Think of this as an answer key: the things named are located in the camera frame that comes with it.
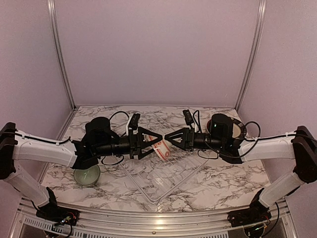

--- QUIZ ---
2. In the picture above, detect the right aluminium frame post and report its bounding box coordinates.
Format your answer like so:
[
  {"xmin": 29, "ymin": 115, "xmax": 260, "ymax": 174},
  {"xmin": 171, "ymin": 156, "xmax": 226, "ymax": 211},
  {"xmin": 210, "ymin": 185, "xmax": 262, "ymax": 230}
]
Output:
[{"xmin": 235, "ymin": 0, "xmax": 267, "ymax": 112}]

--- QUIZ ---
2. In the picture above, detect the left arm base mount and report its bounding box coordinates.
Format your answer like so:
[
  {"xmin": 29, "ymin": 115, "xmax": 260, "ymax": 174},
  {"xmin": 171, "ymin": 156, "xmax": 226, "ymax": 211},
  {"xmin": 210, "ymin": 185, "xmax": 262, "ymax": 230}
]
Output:
[{"xmin": 32, "ymin": 187, "xmax": 80, "ymax": 226}]

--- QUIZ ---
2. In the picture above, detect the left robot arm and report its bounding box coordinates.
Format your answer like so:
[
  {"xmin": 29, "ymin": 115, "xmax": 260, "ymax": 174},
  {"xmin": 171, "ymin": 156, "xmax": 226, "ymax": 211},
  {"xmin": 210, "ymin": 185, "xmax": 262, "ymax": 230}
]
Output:
[{"xmin": 0, "ymin": 114, "xmax": 162, "ymax": 221}]

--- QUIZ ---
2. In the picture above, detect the front aluminium rail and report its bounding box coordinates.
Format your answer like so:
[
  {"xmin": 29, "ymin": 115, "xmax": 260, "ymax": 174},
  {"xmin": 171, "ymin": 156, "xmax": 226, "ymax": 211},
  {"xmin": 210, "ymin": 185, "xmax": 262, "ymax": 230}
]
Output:
[{"xmin": 9, "ymin": 198, "xmax": 299, "ymax": 238}]

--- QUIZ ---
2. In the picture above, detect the white bowl with red pattern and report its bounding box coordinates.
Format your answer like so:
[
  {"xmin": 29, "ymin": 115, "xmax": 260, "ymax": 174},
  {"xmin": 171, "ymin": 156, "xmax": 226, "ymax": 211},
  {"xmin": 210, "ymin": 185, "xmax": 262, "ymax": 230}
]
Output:
[{"xmin": 152, "ymin": 138, "xmax": 172, "ymax": 161}]

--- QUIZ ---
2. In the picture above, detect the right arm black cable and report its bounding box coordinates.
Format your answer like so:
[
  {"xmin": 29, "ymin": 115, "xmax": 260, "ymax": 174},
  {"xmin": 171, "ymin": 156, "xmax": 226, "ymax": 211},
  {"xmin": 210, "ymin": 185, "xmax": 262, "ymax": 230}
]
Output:
[{"xmin": 192, "ymin": 110, "xmax": 305, "ymax": 161}]

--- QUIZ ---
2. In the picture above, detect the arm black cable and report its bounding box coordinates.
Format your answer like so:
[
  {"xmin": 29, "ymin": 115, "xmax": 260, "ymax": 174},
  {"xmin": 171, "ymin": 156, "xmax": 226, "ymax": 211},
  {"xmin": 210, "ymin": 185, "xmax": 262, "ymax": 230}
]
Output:
[
  {"xmin": 101, "ymin": 111, "xmax": 132, "ymax": 166},
  {"xmin": 192, "ymin": 110, "xmax": 305, "ymax": 161}
]

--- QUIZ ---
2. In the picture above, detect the large black rimmed cream plate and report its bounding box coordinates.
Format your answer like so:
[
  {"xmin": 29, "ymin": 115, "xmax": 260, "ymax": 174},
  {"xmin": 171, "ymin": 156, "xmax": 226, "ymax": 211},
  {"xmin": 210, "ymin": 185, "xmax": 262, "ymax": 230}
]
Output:
[{"xmin": 207, "ymin": 116, "xmax": 248, "ymax": 139}]

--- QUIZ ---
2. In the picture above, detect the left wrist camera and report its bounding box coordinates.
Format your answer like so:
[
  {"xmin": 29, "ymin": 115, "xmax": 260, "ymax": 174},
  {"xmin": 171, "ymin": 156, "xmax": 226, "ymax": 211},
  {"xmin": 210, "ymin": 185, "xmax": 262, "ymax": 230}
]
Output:
[{"xmin": 125, "ymin": 113, "xmax": 141, "ymax": 135}]

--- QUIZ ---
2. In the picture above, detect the left aluminium frame post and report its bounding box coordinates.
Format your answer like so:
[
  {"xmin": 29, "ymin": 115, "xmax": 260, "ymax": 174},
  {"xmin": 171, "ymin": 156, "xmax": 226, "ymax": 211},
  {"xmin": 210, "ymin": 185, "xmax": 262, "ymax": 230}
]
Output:
[{"xmin": 47, "ymin": 0, "xmax": 76, "ymax": 110}]

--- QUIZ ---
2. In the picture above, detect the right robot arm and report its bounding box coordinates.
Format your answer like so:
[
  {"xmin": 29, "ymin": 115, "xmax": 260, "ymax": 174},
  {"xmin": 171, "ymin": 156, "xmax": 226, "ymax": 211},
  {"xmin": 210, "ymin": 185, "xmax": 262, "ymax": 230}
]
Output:
[{"xmin": 164, "ymin": 110, "xmax": 317, "ymax": 222}]

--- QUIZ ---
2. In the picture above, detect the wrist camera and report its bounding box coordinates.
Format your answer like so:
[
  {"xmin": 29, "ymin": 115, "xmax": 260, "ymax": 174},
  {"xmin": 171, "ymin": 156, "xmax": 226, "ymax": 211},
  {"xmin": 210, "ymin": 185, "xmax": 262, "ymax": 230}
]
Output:
[
  {"xmin": 125, "ymin": 113, "xmax": 141, "ymax": 135},
  {"xmin": 182, "ymin": 110, "xmax": 194, "ymax": 126}
]

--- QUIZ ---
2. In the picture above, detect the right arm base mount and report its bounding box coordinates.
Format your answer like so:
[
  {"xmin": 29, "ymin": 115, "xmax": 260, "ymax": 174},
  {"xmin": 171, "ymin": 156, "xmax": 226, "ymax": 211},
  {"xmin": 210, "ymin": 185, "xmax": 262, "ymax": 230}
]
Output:
[{"xmin": 227, "ymin": 188, "xmax": 271, "ymax": 227}]

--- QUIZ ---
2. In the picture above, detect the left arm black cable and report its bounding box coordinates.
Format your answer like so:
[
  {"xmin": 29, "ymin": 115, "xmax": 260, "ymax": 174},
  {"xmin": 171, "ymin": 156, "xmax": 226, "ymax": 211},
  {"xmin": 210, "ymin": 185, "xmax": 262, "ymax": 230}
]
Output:
[{"xmin": 101, "ymin": 111, "xmax": 132, "ymax": 166}]

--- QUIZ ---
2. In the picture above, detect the white wire dish rack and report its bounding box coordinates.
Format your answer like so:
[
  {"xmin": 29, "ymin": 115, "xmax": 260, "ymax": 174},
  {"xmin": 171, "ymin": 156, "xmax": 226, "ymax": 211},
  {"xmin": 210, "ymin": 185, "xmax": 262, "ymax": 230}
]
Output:
[{"xmin": 119, "ymin": 111, "xmax": 207, "ymax": 204}]

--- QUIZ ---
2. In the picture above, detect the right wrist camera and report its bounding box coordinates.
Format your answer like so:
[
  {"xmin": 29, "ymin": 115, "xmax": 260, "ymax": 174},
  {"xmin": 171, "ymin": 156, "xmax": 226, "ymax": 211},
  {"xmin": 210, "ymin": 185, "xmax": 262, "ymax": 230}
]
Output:
[{"xmin": 182, "ymin": 110, "xmax": 194, "ymax": 126}]

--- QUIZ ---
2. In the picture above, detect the green bowl with flower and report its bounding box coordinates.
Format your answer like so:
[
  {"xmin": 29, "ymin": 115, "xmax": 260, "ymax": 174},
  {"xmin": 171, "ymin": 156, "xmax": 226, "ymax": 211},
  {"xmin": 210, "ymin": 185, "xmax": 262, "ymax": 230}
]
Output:
[{"xmin": 74, "ymin": 165, "xmax": 101, "ymax": 186}]

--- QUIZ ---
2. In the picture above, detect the aluminium frame post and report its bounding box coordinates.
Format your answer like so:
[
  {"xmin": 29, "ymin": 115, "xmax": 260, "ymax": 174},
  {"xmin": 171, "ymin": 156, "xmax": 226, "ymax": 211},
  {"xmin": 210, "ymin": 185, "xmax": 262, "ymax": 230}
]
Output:
[
  {"xmin": 47, "ymin": 0, "xmax": 76, "ymax": 110},
  {"xmin": 235, "ymin": 0, "xmax": 267, "ymax": 112}
]

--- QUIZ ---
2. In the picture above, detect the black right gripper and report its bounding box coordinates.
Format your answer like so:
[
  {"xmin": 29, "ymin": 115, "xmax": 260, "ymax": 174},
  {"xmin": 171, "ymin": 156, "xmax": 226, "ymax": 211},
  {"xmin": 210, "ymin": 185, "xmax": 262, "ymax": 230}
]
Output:
[{"xmin": 165, "ymin": 127, "xmax": 224, "ymax": 151}]

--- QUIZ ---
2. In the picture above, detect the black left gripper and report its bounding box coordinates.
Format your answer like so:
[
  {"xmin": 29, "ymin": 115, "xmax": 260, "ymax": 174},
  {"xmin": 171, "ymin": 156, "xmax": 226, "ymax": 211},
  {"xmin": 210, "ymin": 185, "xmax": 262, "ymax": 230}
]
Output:
[{"xmin": 95, "ymin": 126, "xmax": 163, "ymax": 160}]

